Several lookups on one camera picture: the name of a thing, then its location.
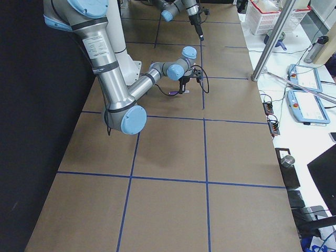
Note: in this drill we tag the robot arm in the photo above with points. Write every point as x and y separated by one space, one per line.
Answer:
98 24
170 10

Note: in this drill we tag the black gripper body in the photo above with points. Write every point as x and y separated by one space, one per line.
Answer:
185 80
195 20

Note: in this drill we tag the black orange usb hub lower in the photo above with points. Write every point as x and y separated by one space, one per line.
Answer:
273 127

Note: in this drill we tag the lower blue teach pendant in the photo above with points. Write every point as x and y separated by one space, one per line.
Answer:
306 108

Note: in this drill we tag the black orange usb hub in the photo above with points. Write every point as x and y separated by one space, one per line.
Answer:
273 127
268 108

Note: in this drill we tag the white camera stand post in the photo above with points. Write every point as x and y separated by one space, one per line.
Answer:
130 68

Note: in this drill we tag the upper blue teach pendant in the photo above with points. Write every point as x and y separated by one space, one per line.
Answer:
305 76

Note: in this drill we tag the purple highlighter pen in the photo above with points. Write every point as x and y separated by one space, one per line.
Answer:
173 93

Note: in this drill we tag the blue teach pendant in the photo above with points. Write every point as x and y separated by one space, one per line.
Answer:
305 76
306 108

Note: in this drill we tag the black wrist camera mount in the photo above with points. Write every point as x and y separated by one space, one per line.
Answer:
205 11
197 74

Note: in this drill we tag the white plastic basket red rim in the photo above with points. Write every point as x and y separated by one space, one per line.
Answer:
260 22

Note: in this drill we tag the metal cup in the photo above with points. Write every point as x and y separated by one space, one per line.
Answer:
287 161

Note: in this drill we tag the blue saucepan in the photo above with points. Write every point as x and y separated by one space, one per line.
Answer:
280 41

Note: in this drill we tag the aluminium frame post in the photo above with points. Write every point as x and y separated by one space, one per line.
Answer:
277 30

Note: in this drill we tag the black monitor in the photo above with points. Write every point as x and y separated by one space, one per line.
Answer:
322 171

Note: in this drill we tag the black orange usb hub upper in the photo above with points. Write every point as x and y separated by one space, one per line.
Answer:
268 108

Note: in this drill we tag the grey water bottle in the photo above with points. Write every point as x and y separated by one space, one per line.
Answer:
316 48

